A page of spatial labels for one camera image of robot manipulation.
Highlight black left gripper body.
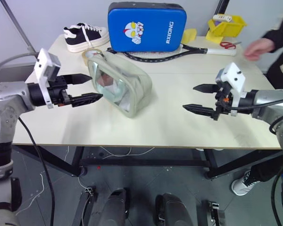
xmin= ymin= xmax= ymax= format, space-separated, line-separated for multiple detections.
xmin=47 ymin=75 xmax=73 ymax=108

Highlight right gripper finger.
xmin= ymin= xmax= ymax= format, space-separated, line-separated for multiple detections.
xmin=182 ymin=103 xmax=215 ymax=118
xmin=192 ymin=83 xmax=220 ymax=94

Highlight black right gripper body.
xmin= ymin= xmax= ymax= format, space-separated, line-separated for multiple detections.
xmin=212 ymin=82 xmax=234 ymax=121

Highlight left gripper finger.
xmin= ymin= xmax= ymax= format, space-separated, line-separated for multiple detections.
xmin=66 ymin=73 xmax=93 ymax=86
xmin=69 ymin=92 xmax=104 ymax=108

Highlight clear transparent pouch bag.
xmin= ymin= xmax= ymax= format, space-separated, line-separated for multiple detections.
xmin=87 ymin=52 xmax=153 ymax=119

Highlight person's bare hand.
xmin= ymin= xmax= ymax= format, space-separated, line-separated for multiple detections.
xmin=243 ymin=38 xmax=275 ymax=61

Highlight clear tape roll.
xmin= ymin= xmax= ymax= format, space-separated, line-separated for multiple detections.
xmin=82 ymin=48 xmax=103 ymax=67

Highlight black racket white grip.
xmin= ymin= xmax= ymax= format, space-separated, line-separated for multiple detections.
xmin=107 ymin=43 xmax=237 ymax=63

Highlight black and white sneaker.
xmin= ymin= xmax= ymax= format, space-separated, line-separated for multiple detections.
xmin=63 ymin=22 xmax=110 ymax=53

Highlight yellow cloth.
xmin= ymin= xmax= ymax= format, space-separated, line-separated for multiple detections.
xmin=182 ymin=28 xmax=198 ymax=44

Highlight yellow plastic bin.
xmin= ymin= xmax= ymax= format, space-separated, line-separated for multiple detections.
xmin=206 ymin=15 xmax=248 ymax=43

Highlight person's black clad torso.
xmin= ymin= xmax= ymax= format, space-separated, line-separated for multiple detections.
xmin=266 ymin=46 xmax=283 ymax=91

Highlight white object in bin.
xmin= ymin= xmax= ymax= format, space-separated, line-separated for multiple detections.
xmin=212 ymin=14 xmax=233 ymax=22

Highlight grey metal pole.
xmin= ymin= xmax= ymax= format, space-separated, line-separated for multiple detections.
xmin=0 ymin=0 xmax=37 ymax=55

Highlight blue kick pad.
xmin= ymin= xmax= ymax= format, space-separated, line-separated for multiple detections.
xmin=107 ymin=2 xmax=188 ymax=53

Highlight person's black trouser leg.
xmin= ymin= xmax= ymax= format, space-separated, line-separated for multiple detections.
xmin=249 ymin=161 xmax=283 ymax=184

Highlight black metal pole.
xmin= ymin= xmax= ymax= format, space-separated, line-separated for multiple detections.
xmin=214 ymin=0 xmax=230 ymax=15

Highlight white sneaker with black laces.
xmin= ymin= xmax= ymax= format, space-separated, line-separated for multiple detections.
xmin=231 ymin=170 xmax=263 ymax=196

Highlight dark rounded shape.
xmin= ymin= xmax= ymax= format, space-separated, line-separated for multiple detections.
xmin=88 ymin=187 xmax=131 ymax=226
xmin=154 ymin=193 xmax=194 ymax=226

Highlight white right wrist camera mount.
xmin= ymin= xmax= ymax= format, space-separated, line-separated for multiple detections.
xmin=215 ymin=62 xmax=247 ymax=117

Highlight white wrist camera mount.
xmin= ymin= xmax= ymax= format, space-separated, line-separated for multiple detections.
xmin=215 ymin=62 xmax=247 ymax=117
xmin=33 ymin=48 xmax=62 ymax=109

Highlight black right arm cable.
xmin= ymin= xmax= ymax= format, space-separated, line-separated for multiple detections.
xmin=230 ymin=96 xmax=283 ymax=135

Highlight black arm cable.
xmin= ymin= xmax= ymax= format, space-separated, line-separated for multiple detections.
xmin=18 ymin=117 xmax=57 ymax=226
xmin=230 ymin=96 xmax=283 ymax=135

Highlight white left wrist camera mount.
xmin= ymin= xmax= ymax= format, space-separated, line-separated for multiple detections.
xmin=33 ymin=48 xmax=62 ymax=109

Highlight red handled scissors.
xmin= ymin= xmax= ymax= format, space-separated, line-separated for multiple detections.
xmin=219 ymin=40 xmax=242 ymax=50

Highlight grey cable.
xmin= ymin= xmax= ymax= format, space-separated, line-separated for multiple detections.
xmin=0 ymin=52 xmax=39 ymax=72

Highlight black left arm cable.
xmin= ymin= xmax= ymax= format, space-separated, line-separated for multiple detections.
xmin=18 ymin=117 xmax=57 ymax=226

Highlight white floor wire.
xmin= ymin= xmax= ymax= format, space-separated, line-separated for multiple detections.
xmin=14 ymin=173 xmax=46 ymax=216
xmin=100 ymin=145 xmax=157 ymax=160

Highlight black metal table frame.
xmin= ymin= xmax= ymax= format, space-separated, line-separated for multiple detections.
xmin=12 ymin=144 xmax=283 ymax=180

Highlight black floor bracket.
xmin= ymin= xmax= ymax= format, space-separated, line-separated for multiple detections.
xmin=201 ymin=199 xmax=225 ymax=226
xmin=73 ymin=186 xmax=96 ymax=226

